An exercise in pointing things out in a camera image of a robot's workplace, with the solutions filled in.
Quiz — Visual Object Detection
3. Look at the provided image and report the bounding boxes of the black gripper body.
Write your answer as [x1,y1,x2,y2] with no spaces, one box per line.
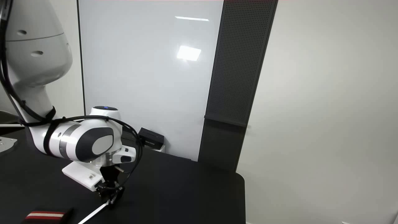
[99,165,126,190]

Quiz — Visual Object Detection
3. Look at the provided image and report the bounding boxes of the white plastic spoon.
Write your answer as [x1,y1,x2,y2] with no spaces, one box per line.
[77,198,118,224]

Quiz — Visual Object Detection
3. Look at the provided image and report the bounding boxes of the small black box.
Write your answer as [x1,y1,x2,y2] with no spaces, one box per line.
[136,127,167,151]

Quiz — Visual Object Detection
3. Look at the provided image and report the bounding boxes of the red rectangular block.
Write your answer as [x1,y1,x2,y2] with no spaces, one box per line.
[22,208,76,224]

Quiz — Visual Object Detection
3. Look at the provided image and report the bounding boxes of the white glossy panel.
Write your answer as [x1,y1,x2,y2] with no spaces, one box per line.
[76,0,225,163]

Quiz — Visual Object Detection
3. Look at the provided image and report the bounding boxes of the dark grey pillar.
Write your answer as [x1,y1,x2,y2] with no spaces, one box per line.
[196,0,280,175]

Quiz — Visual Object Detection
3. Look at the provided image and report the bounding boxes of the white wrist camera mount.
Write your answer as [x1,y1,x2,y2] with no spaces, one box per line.
[61,158,104,193]

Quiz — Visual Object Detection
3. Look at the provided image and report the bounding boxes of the white flat base plate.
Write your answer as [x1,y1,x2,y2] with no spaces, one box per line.
[0,136,19,156]

